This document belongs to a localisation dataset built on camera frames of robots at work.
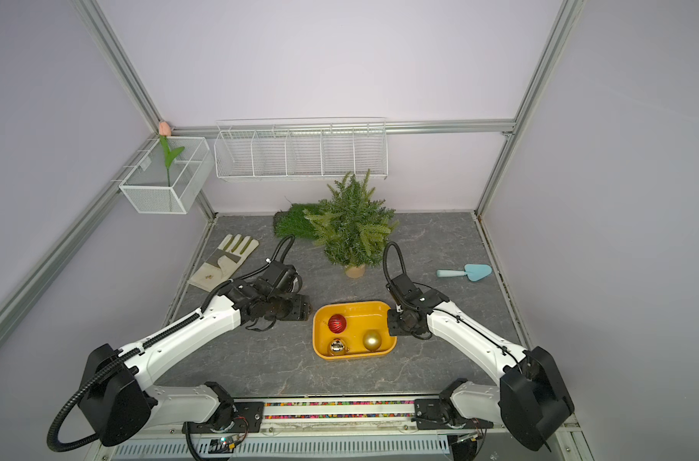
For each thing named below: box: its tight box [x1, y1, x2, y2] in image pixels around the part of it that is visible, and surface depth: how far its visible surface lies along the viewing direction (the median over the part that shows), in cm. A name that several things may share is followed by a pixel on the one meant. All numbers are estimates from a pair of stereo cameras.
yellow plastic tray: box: [312, 300, 398, 361], surface depth 89 cm
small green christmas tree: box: [303, 169, 400, 279], surface depth 82 cm
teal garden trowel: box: [435, 264, 493, 283], surface depth 104 cm
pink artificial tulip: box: [158, 121, 185, 187], surface depth 92 cm
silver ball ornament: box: [330, 339, 345, 353], surface depth 83 cm
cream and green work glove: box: [187, 233, 260, 293], surface depth 107 cm
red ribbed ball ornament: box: [327, 314, 347, 334], surface depth 88 cm
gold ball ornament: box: [362, 329, 383, 352], surface depth 84 cm
